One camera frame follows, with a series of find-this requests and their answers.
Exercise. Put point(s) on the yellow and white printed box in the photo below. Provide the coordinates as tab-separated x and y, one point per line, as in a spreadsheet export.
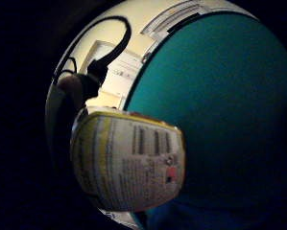
130	159

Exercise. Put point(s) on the white door frame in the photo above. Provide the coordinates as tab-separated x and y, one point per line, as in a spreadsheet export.
117	73

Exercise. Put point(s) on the white slatted wall fixture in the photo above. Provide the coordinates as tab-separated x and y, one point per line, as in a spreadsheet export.
172	17

